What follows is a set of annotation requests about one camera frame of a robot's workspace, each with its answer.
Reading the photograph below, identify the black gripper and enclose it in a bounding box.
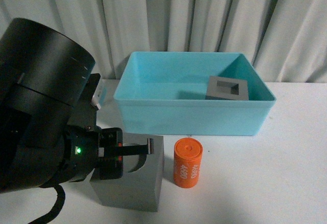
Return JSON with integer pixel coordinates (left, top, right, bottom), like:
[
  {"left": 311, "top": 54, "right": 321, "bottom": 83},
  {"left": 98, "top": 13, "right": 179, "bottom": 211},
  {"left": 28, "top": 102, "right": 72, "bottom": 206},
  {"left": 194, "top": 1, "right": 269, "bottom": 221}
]
[{"left": 62, "top": 126, "right": 154, "bottom": 182}]

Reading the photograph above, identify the orange cylinder part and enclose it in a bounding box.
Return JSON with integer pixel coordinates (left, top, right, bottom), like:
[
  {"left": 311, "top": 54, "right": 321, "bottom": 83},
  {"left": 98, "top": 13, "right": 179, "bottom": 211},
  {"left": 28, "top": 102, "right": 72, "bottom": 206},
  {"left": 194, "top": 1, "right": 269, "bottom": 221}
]
[{"left": 173, "top": 138, "right": 203, "bottom": 188}]

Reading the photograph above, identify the gray block with round hole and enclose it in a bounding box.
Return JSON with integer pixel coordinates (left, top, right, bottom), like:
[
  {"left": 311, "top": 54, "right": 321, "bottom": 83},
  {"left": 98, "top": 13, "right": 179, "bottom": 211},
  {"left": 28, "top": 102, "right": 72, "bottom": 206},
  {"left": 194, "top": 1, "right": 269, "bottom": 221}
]
[{"left": 90, "top": 133, "right": 165, "bottom": 212}]

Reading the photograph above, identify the gray block with square hole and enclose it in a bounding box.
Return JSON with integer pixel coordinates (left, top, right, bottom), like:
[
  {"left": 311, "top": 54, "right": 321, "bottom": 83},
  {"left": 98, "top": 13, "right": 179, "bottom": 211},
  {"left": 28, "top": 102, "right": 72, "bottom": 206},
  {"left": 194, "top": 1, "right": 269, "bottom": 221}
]
[{"left": 205, "top": 76, "right": 249, "bottom": 101}]

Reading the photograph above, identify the blue plastic box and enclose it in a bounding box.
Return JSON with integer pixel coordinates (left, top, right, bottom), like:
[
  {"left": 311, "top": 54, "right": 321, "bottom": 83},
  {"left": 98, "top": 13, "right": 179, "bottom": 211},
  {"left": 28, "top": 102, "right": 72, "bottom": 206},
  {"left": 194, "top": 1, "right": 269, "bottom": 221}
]
[{"left": 114, "top": 52, "right": 276, "bottom": 136}]

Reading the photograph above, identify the white curtain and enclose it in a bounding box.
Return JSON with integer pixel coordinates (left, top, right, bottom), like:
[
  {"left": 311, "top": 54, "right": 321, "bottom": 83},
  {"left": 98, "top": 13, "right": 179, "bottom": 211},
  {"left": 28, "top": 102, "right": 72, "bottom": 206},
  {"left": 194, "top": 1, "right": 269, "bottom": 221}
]
[{"left": 1, "top": 0, "right": 326, "bottom": 83}]

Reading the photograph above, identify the black cable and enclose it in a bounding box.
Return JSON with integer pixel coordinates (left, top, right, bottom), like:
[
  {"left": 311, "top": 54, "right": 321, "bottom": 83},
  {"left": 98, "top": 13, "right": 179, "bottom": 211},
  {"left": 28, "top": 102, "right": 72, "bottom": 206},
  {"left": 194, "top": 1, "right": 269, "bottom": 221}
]
[{"left": 25, "top": 184, "right": 66, "bottom": 224}]

